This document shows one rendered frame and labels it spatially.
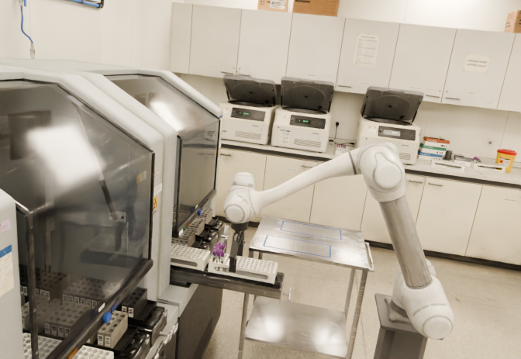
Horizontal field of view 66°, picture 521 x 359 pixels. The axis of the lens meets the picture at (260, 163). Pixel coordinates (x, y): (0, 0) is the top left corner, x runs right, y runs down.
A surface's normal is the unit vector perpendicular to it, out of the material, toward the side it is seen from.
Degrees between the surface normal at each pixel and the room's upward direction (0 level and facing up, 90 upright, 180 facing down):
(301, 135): 90
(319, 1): 90
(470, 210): 90
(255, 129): 90
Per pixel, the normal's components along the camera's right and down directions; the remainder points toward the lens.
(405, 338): -0.17, 0.24
